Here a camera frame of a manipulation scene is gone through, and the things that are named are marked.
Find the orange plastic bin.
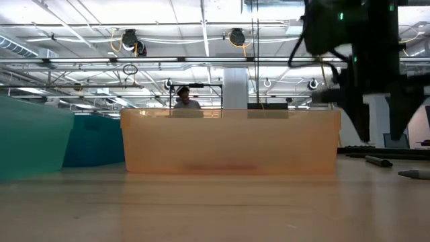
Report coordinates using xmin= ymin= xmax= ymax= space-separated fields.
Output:
xmin=120 ymin=108 xmax=343 ymax=175

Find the white pillar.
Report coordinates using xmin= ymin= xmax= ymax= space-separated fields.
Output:
xmin=222 ymin=67 xmax=249 ymax=110

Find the black frame station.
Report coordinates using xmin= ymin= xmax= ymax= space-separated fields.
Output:
xmin=168 ymin=83 xmax=224 ymax=119

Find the blue plastic bin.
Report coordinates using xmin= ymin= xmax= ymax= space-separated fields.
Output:
xmin=62 ymin=114 xmax=126 ymax=168

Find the grey crayon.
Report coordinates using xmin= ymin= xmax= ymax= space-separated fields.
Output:
xmin=398 ymin=169 xmax=430 ymax=180

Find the teal plastic bin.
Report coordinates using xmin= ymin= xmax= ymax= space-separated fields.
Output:
xmin=0 ymin=95 xmax=75 ymax=182

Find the person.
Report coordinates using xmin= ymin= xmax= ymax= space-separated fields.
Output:
xmin=173 ymin=86 xmax=202 ymax=110

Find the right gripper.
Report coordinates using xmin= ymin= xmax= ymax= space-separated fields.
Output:
xmin=310 ymin=50 xmax=430 ymax=143

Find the grey office chair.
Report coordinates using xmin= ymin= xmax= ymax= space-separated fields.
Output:
xmin=382 ymin=132 xmax=411 ymax=149

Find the silver ventilation duct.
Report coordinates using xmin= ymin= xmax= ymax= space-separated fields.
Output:
xmin=401 ymin=40 xmax=430 ymax=58
xmin=0 ymin=35 xmax=40 ymax=58

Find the grey-brown pencil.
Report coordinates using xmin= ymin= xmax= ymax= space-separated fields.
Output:
xmin=364 ymin=155 xmax=394 ymax=168

